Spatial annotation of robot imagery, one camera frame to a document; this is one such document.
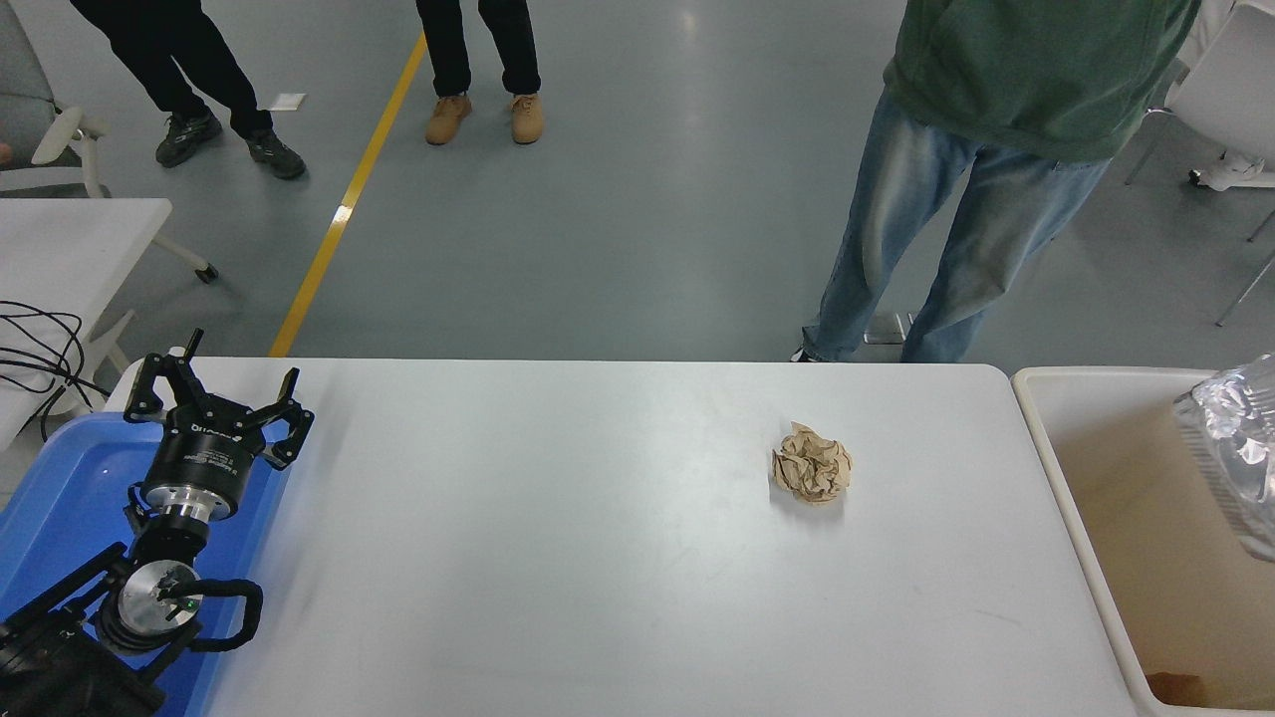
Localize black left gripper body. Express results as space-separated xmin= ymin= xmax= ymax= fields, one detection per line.
xmin=139 ymin=416 xmax=270 ymax=499

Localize silver foil tray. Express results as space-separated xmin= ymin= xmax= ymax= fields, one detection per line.
xmin=1173 ymin=354 xmax=1275 ymax=564

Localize blue plastic tray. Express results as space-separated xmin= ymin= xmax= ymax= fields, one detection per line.
xmin=0 ymin=413 xmax=290 ymax=717

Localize white side table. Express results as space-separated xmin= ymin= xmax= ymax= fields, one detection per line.
xmin=0 ymin=197 xmax=172 ymax=449

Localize grey office chair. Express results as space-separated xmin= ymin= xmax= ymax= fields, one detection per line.
xmin=0 ymin=0 xmax=220 ymax=285

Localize crumpled tan paper ball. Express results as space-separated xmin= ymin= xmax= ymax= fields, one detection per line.
xmin=771 ymin=422 xmax=855 ymax=506

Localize large pale plastic bin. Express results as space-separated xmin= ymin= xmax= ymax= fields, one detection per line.
xmin=1011 ymin=366 xmax=1275 ymax=717

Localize brown scrap in bin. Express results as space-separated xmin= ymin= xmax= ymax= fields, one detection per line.
xmin=1146 ymin=669 xmax=1208 ymax=710

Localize white plastic chair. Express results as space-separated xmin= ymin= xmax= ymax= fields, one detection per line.
xmin=1126 ymin=0 xmax=1275 ymax=243

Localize black cables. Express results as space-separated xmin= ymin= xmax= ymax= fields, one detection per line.
xmin=0 ymin=301 xmax=113 ymax=444

